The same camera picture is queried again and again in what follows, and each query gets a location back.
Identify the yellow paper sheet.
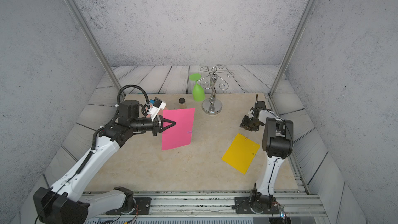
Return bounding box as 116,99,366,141
222,133,260,174

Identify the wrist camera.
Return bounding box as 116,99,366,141
255,101,267,110
147,97,166,121

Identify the green plastic wine glass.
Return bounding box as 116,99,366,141
189,73,205,102

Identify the magenta paper sheet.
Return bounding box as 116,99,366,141
162,108,195,150

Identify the silver metal hanger stand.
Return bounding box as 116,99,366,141
199,64,234,115

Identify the left aluminium frame post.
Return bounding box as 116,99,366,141
64,0,121,90

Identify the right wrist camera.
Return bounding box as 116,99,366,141
255,101,267,110

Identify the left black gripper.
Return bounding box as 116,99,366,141
129,114,176,137

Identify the aluminium front rail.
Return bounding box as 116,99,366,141
80,191,330,224

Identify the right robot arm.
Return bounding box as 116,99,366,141
240,107,294,208

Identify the wooden block with black cap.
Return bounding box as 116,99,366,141
178,97,187,109

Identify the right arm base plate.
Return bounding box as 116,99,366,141
232,197,280,215

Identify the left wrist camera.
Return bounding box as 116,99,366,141
147,97,166,121

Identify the aluminium frame post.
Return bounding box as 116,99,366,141
64,0,121,90
268,0,317,99

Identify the right aluminium frame post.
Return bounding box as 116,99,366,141
268,0,317,99

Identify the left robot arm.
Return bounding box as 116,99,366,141
33,98,176,224

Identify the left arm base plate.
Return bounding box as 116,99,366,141
105,197,152,216

